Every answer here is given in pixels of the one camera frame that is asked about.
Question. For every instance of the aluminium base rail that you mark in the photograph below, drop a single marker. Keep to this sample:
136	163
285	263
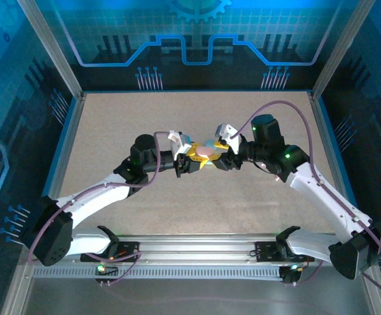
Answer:
193	249

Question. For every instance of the aluminium frame bar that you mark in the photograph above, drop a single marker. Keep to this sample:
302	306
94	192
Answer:
379	303
13	302

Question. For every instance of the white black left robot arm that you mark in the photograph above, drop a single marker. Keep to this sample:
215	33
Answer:
95	197

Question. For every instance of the aluminium frame post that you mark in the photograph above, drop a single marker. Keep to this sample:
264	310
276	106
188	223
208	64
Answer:
338	49
52	49

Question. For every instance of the aluminium side rail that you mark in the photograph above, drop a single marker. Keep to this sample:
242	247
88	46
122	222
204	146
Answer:
325	141
68	144

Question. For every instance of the pink earbud charging case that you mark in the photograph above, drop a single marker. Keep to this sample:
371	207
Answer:
203	151

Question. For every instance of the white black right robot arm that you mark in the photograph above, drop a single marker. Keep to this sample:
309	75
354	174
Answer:
325	200

